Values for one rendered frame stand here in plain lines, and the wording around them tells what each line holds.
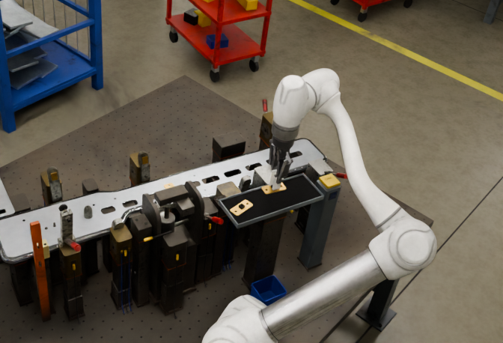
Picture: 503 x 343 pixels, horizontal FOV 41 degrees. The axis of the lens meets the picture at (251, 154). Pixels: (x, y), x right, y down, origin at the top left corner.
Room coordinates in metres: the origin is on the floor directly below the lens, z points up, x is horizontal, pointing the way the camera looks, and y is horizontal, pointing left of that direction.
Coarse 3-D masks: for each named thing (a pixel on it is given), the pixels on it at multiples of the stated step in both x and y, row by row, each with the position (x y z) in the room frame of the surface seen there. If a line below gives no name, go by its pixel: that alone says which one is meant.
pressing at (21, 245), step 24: (312, 144) 2.38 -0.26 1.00; (216, 168) 2.12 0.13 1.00; (240, 168) 2.14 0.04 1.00; (96, 192) 1.87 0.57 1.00; (120, 192) 1.89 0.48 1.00; (144, 192) 1.91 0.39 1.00; (24, 216) 1.69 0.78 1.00; (48, 216) 1.70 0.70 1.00; (96, 216) 1.74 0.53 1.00; (120, 216) 1.76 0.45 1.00; (0, 240) 1.56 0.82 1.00; (24, 240) 1.58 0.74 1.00; (48, 240) 1.59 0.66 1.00
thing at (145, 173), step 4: (140, 152) 2.02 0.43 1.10; (144, 152) 2.02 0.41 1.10; (140, 156) 2.01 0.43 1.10; (144, 156) 2.01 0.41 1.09; (148, 156) 2.02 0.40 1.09; (140, 160) 2.00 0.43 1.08; (144, 160) 2.00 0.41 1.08; (148, 160) 2.02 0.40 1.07; (140, 164) 2.00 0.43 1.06; (144, 164) 2.01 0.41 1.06; (148, 164) 2.02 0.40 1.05; (144, 168) 2.00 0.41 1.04; (148, 168) 2.01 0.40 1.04; (144, 172) 2.00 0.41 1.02; (148, 172) 2.01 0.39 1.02; (140, 176) 2.00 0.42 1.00; (144, 176) 1.99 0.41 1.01; (148, 176) 2.00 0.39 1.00; (144, 180) 1.99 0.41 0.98
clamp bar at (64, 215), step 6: (66, 204) 1.57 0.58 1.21; (60, 210) 1.55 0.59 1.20; (66, 210) 1.54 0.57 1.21; (60, 216) 1.53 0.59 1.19; (66, 216) 1.52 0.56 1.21; (72, 216) 1.54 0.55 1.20; (60, 222) 1.54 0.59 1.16; (66, 222) 1.53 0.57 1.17; (72, 222) 1.54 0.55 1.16; (66, 228) 1.53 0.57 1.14; (72, 228) 1.54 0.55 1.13; (66, 234) 1.53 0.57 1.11; (72, 234) 1.55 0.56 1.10
